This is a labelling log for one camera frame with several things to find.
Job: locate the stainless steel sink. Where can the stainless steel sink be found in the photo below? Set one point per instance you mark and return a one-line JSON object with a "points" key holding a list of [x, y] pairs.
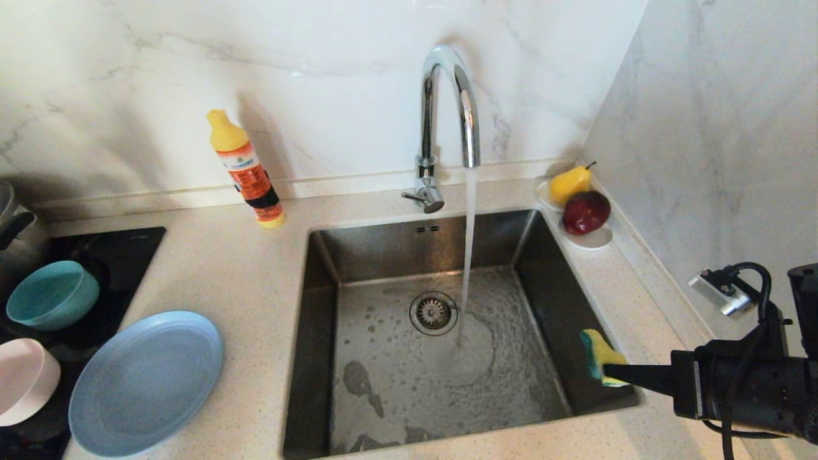
{"points": [[396, 396]]}

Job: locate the pink bowl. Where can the pink bowl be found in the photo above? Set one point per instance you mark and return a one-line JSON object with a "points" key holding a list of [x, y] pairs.
{"points": [[25, 383]]}

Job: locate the yellow pear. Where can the yellow pear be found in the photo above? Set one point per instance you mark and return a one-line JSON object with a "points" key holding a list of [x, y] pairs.
{"points": [[567, 184]]}

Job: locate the chrome gooseneck faucet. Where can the chrome gooseneck faucet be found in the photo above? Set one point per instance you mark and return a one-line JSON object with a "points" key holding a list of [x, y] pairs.
{"points": [[427, 115]]}

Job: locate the yellow green sponge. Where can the yellow green sponge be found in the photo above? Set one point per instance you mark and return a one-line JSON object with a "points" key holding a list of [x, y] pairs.
{"points": [[597, 351]]}

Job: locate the black induction cooktop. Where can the black induction cooktop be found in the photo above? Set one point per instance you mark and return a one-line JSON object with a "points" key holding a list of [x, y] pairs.
{"points": [[121, 255]]}

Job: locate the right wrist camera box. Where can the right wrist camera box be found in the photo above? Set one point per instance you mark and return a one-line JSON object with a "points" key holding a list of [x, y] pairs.
{"points": [[719, 294]]}

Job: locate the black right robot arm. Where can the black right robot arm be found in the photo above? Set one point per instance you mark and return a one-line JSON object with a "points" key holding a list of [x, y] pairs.
{"points": [[805, 306]]}

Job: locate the blue-grey plate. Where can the blue-grey plate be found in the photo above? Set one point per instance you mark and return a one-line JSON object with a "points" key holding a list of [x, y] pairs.
{"points": [[147, 383]]}

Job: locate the small white dish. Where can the small white dish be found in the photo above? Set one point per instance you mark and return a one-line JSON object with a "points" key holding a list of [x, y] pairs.
{"points": [[595, 240], [543, 195]]}

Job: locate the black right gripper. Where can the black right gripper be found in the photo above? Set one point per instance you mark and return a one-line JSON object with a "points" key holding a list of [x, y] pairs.
{"points": [[786, 396]]}

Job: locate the round metal drain strainer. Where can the round metal drain strainer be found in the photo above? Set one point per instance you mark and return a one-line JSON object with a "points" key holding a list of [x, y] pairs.
{"points": [[433, 313]]}

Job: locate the teal bowl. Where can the teal bowl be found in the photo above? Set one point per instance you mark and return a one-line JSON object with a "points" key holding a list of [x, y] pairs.
{"points": [[54, 294]]}

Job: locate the yellow orange detergent bottle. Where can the yellow orange detergent bottle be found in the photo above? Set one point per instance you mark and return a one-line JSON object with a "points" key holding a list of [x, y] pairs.
{"points": [[249, 176]]}

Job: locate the dark red apple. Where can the dark red apple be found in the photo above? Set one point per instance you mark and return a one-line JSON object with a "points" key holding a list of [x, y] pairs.
{"points": [[585, 213]]}

